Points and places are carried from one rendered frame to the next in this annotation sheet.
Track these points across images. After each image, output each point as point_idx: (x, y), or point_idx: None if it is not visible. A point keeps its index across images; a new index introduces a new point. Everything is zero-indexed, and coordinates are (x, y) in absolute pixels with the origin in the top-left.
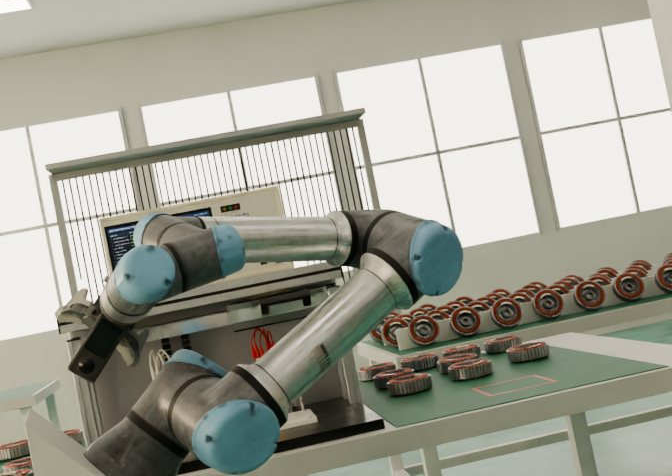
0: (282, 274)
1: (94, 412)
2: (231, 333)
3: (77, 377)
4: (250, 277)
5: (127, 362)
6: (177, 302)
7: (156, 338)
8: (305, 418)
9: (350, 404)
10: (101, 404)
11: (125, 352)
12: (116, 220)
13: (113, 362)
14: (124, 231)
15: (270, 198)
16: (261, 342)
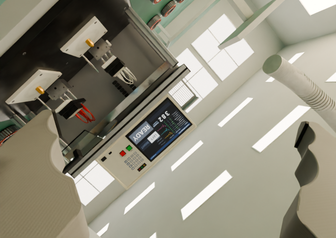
0: (96, 155)
1: (143, 34)
2: (108, 107)
3: (162, 47)
4: (111, 144)
5: (38, 126)
6: (137, 112)
7: (136, 89)
8: (15, 98)
9: (15, 114)
10: (144, 42)
11: (9, 210)
12: (189, 130)
13: (151, 64)
14: (182, 128)
15: (126, 182)
16: (92, 111)
